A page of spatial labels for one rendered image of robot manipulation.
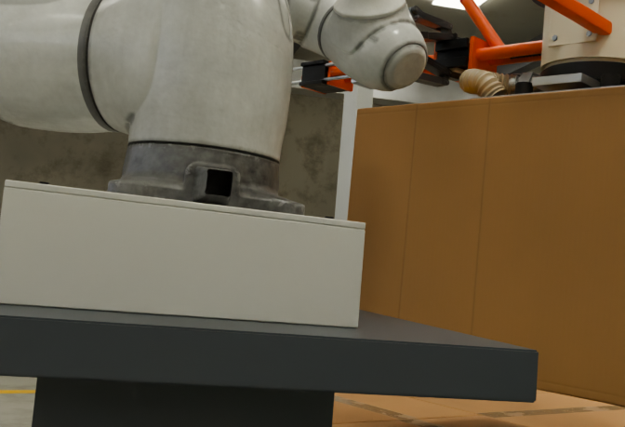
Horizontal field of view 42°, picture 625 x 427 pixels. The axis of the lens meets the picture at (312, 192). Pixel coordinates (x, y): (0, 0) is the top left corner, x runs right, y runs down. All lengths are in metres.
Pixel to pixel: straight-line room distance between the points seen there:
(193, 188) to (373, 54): 0.46
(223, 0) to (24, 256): 0.30
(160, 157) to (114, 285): 0.14
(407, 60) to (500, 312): 0.37
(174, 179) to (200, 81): 0.09
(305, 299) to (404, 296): 0.57
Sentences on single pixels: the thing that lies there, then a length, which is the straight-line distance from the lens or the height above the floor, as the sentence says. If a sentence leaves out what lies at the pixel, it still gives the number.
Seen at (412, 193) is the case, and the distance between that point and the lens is 1.26.
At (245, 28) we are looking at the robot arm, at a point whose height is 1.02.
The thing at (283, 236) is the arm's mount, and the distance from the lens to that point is 0.69.
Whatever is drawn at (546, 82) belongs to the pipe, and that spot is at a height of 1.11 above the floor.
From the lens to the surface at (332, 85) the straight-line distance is 1.69.
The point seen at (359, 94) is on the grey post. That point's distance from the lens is 4.62.
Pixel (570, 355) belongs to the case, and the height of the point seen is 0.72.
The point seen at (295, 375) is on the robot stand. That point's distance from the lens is 0.59.
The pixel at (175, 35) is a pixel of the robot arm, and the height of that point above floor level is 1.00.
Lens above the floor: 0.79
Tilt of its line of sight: 6 degrees up
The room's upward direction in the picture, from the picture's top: 5 degrees clockwise
